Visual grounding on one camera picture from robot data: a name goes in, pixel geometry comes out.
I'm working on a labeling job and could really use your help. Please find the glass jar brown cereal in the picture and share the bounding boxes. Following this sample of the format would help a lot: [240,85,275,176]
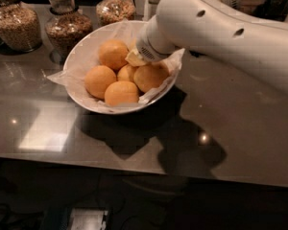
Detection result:
[45,0,93,58]

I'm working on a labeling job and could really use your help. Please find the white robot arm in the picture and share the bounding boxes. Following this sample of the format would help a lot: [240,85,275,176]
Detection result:
[126,0,288,95]

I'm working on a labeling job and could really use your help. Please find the glass jar mixed cereal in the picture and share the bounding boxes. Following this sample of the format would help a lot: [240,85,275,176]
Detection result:
[96,0,135,26]

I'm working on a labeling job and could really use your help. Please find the glass jar of grains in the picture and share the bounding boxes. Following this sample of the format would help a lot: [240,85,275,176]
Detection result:
[0,0,42,52]

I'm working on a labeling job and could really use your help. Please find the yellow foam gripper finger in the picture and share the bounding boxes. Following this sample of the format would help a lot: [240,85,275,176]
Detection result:
[126,48,149,67]

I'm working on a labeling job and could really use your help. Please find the white paper bowl liner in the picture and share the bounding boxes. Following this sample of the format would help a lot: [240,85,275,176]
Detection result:
[46,18,186,111]

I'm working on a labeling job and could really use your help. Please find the small orange centre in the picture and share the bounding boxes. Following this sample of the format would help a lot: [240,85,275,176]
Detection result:
[117,64,137,81]

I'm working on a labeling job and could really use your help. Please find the white oval bowl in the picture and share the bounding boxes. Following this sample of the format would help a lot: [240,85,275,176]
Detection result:
[62,19,183,115]

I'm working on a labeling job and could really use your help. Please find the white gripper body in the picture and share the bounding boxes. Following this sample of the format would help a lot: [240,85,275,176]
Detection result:
[135,24,176,61]

